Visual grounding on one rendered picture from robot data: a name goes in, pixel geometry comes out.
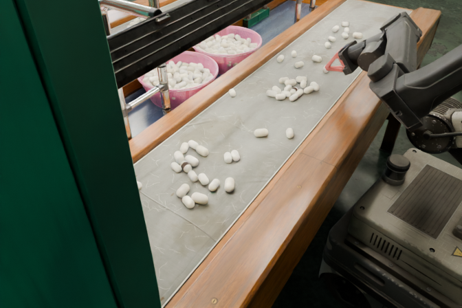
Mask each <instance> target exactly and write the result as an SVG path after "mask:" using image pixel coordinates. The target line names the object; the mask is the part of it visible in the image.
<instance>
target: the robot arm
mask: <svg viewBox="0 0 462 308"><path fill-rule="evenodd" d="M380 30H381V31H382V32H380V33H379V34H376V35H374V36H372V37H370V38H368V39H366V40H363V41H361V42H359V43H357V41H356V40H354V41H351V42H350V43H347V44H346V45H345V46H344V47H342V48H341V49H340V50H339V51H337V52H336V53H335V55H334V56H333V58H332V59H331V60H330V61H329V62H328V63H327V64H326V65H325V69H326V70H327V71H335V72H344V75H345V76H346V75H348V74H351V73H353V72H354V71H355V70H356V69H357V68H358V67H360V68H361V69H362V70H364V71H366V72H368V73H367V76H368V77H369V78H370V79H371V81H370V83H369V88H370V90H371V91H372V92H373V93H374V94H375V95H376V96H377V97H378V98H379V99H380V100H381V101H382V102H383V103H384V104H385V105H386V106H387V107H388V109H389V110H390V112H391V113H392V114H393V115H394V117H395V118H396V119H397V120H398V121H399V122H401V123H402V124H403V125H404V126H405V127H406V128H407V129H408V130H409V131H414V130H415V129H418V128H419V127H422V126H423V125H424V117H426V116H427V115H429V113H430V112H431V111H432V110H433V109H435V108H436V107H437V106H439V105H440V104H441V103H442V102H444V101H445V100H447V99H448V98H450V97H451V96H453V95H454V94H457V93H458V92H460V91H462V44H461V45H460V46H458V47H456V48H454V49H453V50H452V51H450V52H448V53H447V54H445V55H443V56H442V57H441V58H438V59H437V60H435V61H434V62H432V63H430V64H428V65H426V66H424V67H422V68H420V69H418V70H416V67H417V43H418V42H419V41H420V40H421V38H420V37H421V36H422V31H421V29H420V28H419V27H418V26H417V24H416V23H415V22H414V21H413V20H412V19H411V17H410V16H409V15H408V13H407V12H406V11H404V12H402V13H400V12H398V13H397V14H396V15H394V16H392V17H391V18H390V19H389V20H387V21H385V22H384V23H383V24H382V26H381V28H380ZM337 58H338V60H339V61H340V63H341V65H339V66H333V67H332V66H331V64H332V63H333V62H334V60H335V59H337Z"/></svg>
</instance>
